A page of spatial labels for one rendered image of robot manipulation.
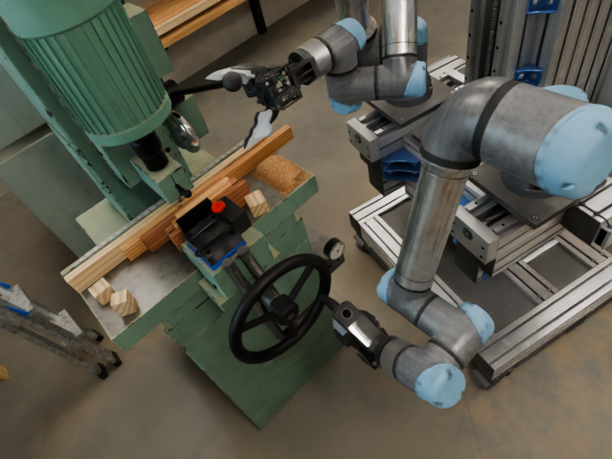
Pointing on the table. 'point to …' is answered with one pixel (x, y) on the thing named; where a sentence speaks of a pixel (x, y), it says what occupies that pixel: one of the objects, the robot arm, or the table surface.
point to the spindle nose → (150, 151)
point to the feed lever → (233, 81)
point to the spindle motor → (93, 65)
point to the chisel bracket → (164, 178)
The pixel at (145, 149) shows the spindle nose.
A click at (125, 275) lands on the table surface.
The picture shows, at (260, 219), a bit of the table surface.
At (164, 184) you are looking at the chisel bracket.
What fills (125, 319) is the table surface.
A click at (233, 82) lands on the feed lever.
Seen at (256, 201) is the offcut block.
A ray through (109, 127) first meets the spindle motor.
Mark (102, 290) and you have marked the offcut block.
